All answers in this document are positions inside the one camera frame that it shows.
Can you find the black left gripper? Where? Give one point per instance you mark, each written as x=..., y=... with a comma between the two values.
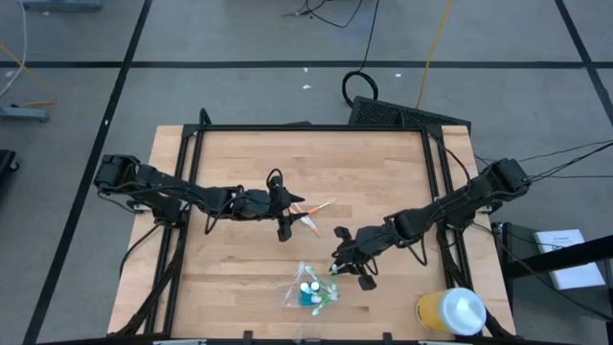
x=258, y=203

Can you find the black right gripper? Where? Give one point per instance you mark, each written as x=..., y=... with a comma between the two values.
x=361, y=244

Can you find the green white toothbrush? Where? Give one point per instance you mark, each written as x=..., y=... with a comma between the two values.
x=331, y=298
x=311, y=272
x=334, y=270
x=321, y=306

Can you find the blue mouthwash bottle white cap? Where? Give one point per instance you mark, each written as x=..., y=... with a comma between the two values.
x=315, y=286
x=316, y=299
x=304, y=287

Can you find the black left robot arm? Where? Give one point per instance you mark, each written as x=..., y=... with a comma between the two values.
x=191, y=194

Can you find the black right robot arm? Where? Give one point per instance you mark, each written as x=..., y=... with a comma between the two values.
x=455, y=206

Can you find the clear plastic bag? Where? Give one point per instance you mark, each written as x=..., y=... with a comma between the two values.
x=287, y=306

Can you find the yellow wipes canister white lid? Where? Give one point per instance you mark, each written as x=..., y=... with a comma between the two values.
x=450, y=311

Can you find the black mesh computer tower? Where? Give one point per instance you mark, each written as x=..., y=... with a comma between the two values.
x=383, y=112

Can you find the black stand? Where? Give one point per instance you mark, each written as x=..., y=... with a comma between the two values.
x=560, y=256

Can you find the white booklet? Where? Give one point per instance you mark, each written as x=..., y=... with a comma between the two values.
x=579, y=278

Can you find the grey metal foot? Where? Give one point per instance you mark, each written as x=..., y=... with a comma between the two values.
x=24, y=114

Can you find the black caster object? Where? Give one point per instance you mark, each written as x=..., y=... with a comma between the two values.
x=7, y=163

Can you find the grey metal bar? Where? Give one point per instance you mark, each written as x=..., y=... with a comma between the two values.
x=62, y=5

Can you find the black aluminium table frame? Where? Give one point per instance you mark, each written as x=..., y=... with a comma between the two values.
x=311, y=127

